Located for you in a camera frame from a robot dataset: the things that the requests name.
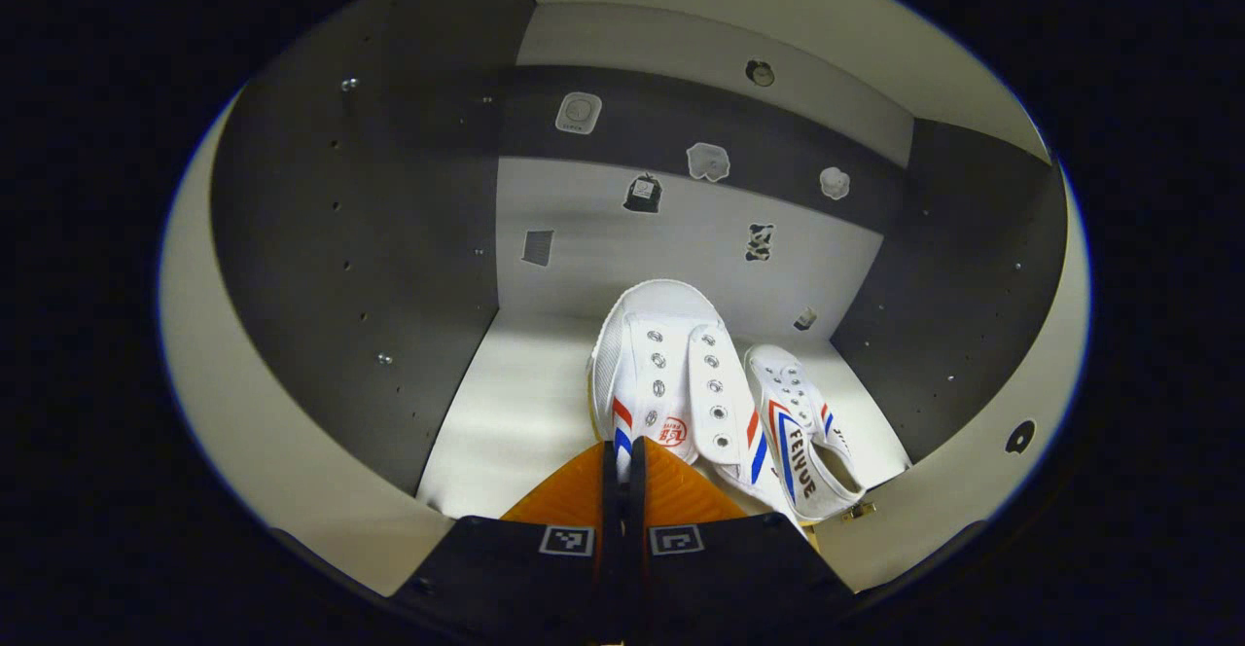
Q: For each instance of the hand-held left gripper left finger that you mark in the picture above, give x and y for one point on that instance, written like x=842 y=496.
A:
x=545 y=578

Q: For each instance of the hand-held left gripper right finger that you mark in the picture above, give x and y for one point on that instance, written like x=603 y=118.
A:
x=720 y=578

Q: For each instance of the white shoe cabinet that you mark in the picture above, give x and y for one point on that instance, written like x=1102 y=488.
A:
x=389 y=237

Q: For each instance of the white striped canvas shoe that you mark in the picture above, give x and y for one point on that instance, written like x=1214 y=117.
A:
x=807 y=451
x=671 y=354

